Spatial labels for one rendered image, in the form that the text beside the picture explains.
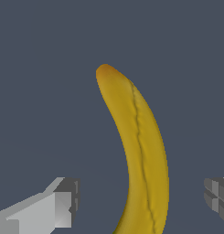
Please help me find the yellow banana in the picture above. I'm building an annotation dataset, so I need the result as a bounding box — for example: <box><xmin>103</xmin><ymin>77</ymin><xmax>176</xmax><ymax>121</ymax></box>
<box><xmin>95</xmin><ymin>63</ymin><xmax>170</xmax><ymax>234</ymax></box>

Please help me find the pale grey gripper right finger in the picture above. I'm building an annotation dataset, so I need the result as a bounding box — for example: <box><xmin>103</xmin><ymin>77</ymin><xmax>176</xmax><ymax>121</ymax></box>
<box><xmin>203</xmin><ymin>176</ymin><xmax>224</xmax><ymax>218</ymax></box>

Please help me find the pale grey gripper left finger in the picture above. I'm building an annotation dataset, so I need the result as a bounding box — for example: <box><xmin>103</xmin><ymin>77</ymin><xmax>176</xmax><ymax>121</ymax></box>
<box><xmin>0</xmin><ymin>176</ymin><xmax>81</xmax><ymax>234</ymax></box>

